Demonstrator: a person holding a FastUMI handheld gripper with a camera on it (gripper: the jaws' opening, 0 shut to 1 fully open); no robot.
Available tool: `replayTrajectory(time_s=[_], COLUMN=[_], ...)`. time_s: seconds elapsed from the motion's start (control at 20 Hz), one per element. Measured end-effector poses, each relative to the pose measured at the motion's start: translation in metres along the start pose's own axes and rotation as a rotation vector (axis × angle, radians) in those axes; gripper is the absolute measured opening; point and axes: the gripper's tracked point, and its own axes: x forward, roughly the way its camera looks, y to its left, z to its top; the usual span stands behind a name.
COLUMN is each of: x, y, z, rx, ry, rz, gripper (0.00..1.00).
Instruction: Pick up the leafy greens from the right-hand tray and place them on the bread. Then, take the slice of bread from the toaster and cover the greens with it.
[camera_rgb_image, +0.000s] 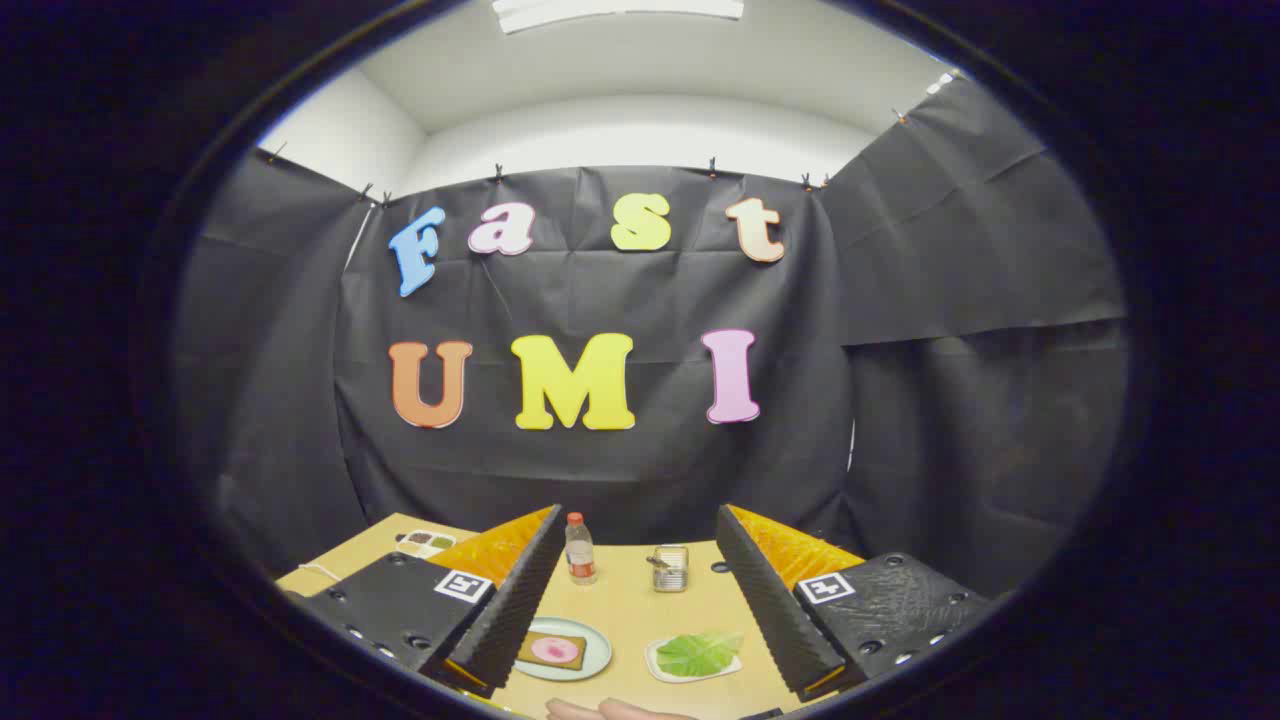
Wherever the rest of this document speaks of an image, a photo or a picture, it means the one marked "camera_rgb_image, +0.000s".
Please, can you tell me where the light green round plate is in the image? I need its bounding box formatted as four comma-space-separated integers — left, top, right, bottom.
515, 617, 613, 683

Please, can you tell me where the toast slice under ham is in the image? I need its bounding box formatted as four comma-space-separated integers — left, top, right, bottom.
517, 630, 588, 671

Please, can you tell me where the long ceiling light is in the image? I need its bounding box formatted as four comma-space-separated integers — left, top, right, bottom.
492, 0, 746, 35

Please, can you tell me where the green lettuce leaf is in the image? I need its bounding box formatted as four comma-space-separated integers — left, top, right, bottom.
655, 631, 745, 678

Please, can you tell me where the metal wire utensil holder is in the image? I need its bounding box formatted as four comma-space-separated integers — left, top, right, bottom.
650, 545, 690, 593

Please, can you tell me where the black backdrop cloth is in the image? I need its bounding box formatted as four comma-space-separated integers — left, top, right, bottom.
175, 75, 1131, 601

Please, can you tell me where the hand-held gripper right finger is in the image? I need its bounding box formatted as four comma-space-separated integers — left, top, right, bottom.
714, 503, 993, 701

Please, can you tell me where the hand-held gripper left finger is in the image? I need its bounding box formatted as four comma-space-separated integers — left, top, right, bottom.
296, 503, 567, 699

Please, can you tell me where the clear water bottle red cap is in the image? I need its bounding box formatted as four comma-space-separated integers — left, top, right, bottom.
565, 512, 598, 586

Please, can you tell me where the row of black cloth clips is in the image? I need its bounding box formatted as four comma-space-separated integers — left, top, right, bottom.
265, 108, 911, 206

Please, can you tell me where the white square plate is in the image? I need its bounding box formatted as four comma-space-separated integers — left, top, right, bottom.
645, 632, 744, 685

